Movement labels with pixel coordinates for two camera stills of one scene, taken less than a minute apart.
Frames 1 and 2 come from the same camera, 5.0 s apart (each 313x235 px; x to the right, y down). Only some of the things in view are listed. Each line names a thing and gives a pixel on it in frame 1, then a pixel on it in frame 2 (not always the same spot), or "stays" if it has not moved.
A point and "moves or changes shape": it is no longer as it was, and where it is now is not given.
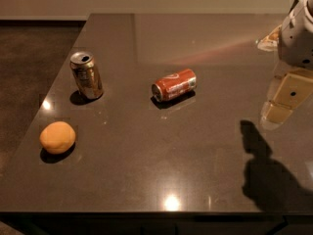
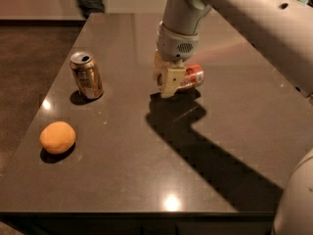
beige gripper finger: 293,91 to 175,78
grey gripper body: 297,43 to 176,47
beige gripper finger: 271,42 to 160,68
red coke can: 174,84 moves or changes shape
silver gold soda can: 86,74 stays
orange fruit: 56,137 stays
